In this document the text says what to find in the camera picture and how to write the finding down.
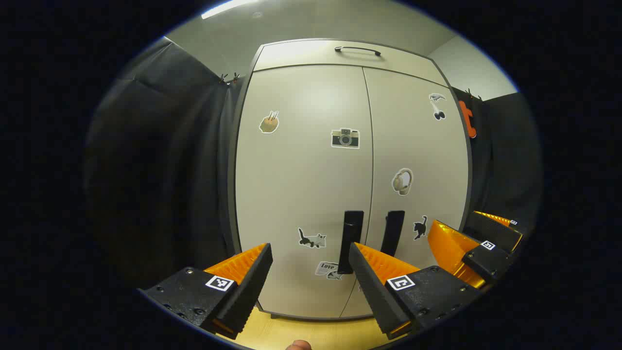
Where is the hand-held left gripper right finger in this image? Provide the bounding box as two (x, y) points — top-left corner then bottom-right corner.
(348, 242), (484, 340)

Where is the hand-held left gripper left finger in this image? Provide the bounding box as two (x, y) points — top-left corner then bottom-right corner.
(138, 243), (274, 340)

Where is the black door handle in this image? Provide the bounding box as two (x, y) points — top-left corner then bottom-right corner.
(338, 210), (364, 275)
(380, 210), (405, 257)

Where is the white cabinet door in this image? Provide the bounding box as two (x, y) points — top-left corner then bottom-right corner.
(340, 67), (471, 319)
(235, 65), (374, 319)

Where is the white double-door shoe cabinet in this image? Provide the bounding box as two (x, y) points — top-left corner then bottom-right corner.
(227, 39), (474, 321)

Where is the white cabinet top flap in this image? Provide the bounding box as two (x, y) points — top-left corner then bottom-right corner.
(253, 40), (449, 87)

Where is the black backdrop cloth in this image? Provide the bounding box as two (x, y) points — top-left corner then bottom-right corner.
(85, 36), (243, 292)
(452, 87), (542, 234)

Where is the black top flap handle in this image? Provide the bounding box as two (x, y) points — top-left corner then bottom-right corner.
(334, 46), (382, 57)

